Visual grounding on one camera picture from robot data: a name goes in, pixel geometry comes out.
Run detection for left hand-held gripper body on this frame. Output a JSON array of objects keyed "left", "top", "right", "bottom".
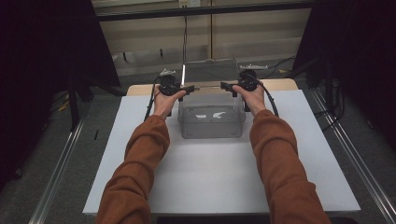
[{"left": 158, "top": 68, "right": 188, "bottom": 98}]

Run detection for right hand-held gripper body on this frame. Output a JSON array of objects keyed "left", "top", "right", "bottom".
[{"left": 236, "top": 63, "right": 270, "bottom": 93}]

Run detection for clear plastic box lid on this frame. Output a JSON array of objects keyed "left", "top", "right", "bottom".
[{"left": 180, "top": 58, "right": 241, "bottom": 89}]

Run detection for clear plastic storage box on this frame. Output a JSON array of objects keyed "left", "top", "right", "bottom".
[{"left": 177, "top": 87, "right": 248, "bottom": 140}]

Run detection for person's right hand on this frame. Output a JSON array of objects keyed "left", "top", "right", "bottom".
[{"left": 231, "top": 83, "right": 268, "bottom": 119}]

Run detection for person's left hand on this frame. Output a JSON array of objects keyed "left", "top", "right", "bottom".
[{"left": 152, "top": 83, "right": 188, "bottom": 121}]

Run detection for black horizontal bar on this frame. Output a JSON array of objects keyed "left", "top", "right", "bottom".
[{"left": 93, "top": 0, "right": 316, "bottom": 22}]

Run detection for white table mat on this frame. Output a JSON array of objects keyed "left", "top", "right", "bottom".
[{"left": 81, "top": 89, "right": 361, "bottom": 217}]

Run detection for black metal stand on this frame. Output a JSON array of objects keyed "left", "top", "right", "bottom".
[{"left": 67, "top": 74, "right": 95, "bottom": 133}]

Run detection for dark curtain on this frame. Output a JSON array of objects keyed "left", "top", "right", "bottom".
[
  {"left": 0, "top": 0, "right": 121, "bottom": 195},
  {"left": 291, "top": 0, "right": 396, "bottom": 152}
]

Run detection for left hand-held gripper black cable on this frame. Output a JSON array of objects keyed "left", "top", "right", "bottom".
[{"left": 143, "top": 76, "right": 163, "bottom": 123}]

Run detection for hand-held gripper black cable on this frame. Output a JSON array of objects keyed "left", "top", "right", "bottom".
[
  {"left": 143, "top": 76, "right": 163, "bottom": 123},
  {"left": 253, "top": 74, "right": 280, "bottom": 119}
]

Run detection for right hand-held gripper black cable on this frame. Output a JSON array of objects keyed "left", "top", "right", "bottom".
[{"left": 253, "top": 74, "right": 280, "bottom": 119}]

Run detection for black floor cable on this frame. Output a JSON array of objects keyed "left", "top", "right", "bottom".
[{"left": 260, "top": 55, "right": 297, "bottom": 80}]

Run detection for black hanging wall cable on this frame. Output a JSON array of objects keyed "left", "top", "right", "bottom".
[{"left": 182, "top": 14, "right": 189, "bottom": 63}]

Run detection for white wall socket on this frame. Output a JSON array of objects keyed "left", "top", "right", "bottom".
[{"left": 178, "top": 0, "right": 202, "bottom": 9}]

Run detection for bundle of black cables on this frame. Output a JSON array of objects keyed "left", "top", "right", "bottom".
[{"left": 313, "top": 76, "right": 347, "bottom": 133}]

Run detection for yellow floor cable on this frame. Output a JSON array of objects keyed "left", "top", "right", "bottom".
[{"left": 57, "top": 92, "right": 71, "bottom": 113}]

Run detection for metal floor rail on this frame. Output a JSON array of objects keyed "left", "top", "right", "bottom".
[
  {"left": 309, "top": 87, "right": 396, "bottom": 224},
  {"left": 28, "top": 116, "right": 88, "bottom": 224}
]

